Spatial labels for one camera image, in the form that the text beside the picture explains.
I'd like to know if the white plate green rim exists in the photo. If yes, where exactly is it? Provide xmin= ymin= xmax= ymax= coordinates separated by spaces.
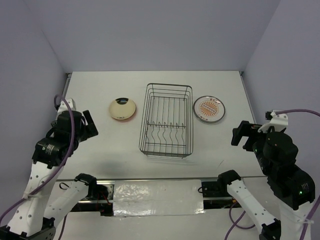
xmin=192 ymin=95 xmax=226 ymax=125

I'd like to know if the cream plate floral print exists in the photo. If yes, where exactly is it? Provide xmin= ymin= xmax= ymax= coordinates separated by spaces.
xmin=108 ymin=97 xmax=137 ymax=121

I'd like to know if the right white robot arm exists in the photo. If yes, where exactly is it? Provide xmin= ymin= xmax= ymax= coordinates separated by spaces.
xmin=217 ymin=120 xmax=320 ymax=240

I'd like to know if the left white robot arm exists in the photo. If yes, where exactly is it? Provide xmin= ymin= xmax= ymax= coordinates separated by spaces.
xmin=0 ymin=110 xmax=112 ymax=240

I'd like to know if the silver foil sheet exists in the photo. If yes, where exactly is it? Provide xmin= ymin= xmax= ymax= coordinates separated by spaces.
xmin=112 ymin=179 xmax=205 ymax=217

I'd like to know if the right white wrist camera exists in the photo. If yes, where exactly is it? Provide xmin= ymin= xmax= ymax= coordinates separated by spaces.
xmin=260 ymin=110 xmax=289 ymax=133

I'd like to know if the wire dish rack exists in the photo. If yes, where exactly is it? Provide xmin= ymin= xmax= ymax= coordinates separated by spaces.
xmin=139 ymin=83 xmax=194 ymax=159

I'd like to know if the black metal base rail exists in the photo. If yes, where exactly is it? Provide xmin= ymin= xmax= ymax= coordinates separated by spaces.
xmin=66 ymin=176 xmax=251 ymax=217

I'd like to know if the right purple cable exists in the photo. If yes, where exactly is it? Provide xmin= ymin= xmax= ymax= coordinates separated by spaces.
xmin=223 ymin=108 xmax=320 ymax=240

